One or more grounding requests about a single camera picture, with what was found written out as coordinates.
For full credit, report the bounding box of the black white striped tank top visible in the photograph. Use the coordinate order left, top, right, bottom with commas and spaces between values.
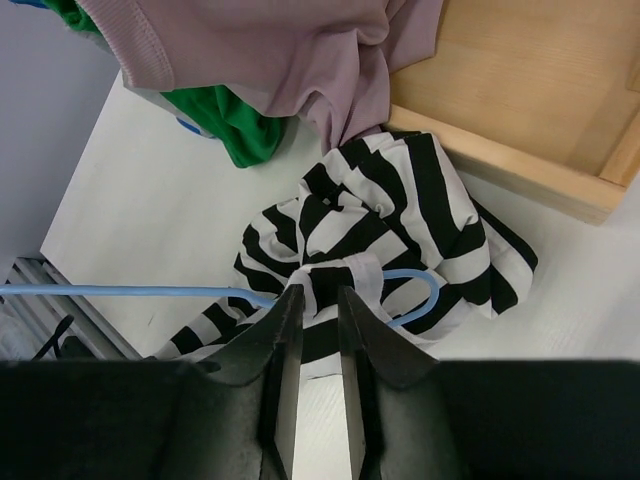
149, 130, 539, 381

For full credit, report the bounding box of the wooden clothes rack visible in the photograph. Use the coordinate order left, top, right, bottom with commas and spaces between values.
388, 1, 639, 225

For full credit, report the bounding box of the blue tank top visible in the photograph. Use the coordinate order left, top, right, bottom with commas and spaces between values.
9, 0, 214, 138

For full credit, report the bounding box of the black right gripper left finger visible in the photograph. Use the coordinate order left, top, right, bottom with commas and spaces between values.
1, 285, 305, 479

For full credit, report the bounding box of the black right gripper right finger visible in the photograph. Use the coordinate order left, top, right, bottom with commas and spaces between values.
338, 287, 639, 479

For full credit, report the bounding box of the aluminium mounting rail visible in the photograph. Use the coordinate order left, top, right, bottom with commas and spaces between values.
1, 258, 142, 360

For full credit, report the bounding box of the mauve pink tank top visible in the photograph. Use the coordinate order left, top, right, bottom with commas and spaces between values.
81, 1, 444, 150

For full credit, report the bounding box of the light blue wire hanger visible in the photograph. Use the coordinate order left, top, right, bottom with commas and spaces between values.
1, 269, 440, 327

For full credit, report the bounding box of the green tank top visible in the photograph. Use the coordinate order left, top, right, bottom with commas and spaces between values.
45, 1, 287, 168

